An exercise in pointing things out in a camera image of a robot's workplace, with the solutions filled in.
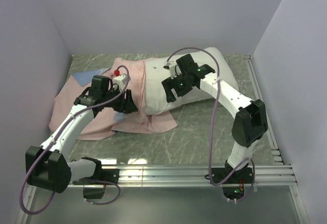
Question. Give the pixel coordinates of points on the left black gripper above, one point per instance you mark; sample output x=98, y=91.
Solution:
x=127, y=105

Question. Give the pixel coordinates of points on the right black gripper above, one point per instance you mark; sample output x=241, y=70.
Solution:
x=169, y=84

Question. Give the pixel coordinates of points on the white pillow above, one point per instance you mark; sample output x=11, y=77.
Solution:
x=155, y=95

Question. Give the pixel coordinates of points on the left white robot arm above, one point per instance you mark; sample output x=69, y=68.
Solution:
x=46, y=165

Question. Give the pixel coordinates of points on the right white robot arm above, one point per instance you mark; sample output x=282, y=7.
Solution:
x=249, y=116

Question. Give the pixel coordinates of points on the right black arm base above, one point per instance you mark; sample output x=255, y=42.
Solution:
x=237, y=186

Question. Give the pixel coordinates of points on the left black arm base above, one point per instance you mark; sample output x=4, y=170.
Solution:
x=94, y=187

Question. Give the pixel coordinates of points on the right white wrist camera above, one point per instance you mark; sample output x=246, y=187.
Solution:
x=173, y=68

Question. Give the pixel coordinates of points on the side aluminium rail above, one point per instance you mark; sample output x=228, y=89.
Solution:
x=268, y=136

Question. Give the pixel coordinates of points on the aluminium mounting rail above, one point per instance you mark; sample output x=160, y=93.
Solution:
x=193, y=175

